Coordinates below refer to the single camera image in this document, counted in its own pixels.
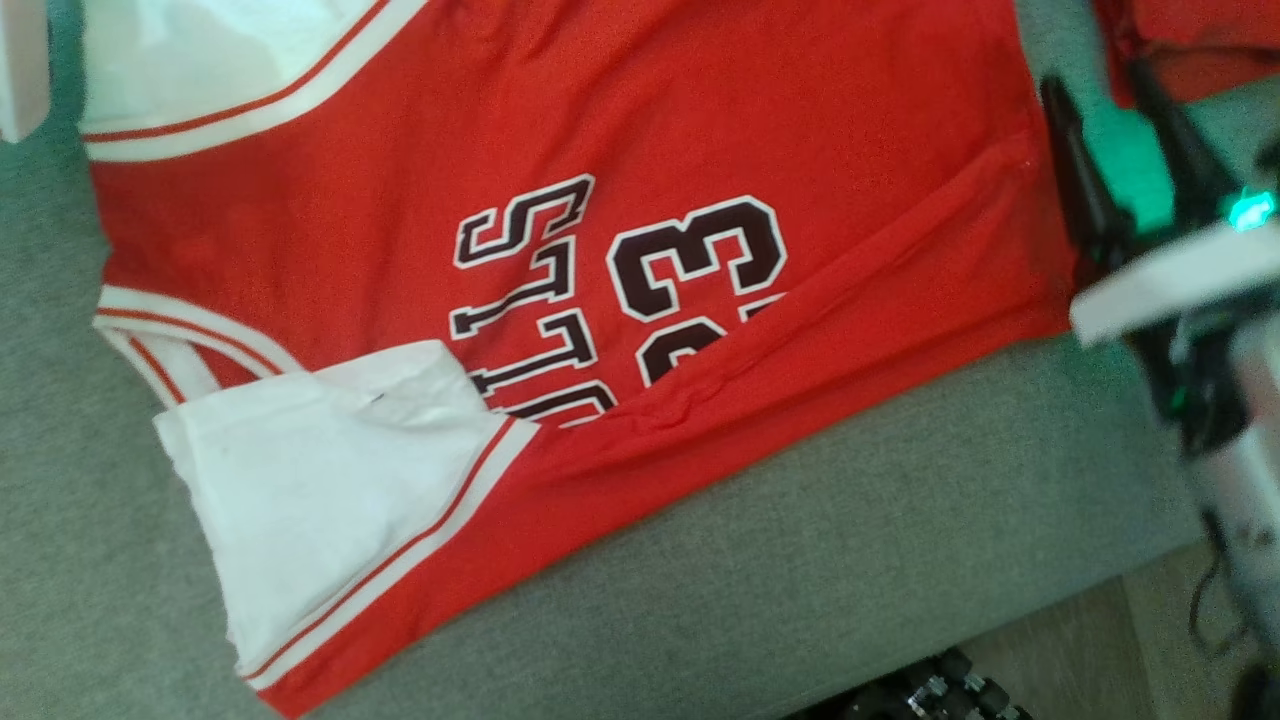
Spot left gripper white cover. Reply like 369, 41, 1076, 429
0, 0, 52, 144

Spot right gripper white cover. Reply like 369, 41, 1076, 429
1039, 58, 1280, 457

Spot red shorts white trim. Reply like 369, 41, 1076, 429
1093, 0, 1280, 108

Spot red basketball jersey white sleeves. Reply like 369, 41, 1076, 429
78, 0, 1083, 719

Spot grey sofa seat cushion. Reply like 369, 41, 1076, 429
0, 0, 1280, 720

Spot black cable with blue plug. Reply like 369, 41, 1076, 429
1188, 515, 1257, 663

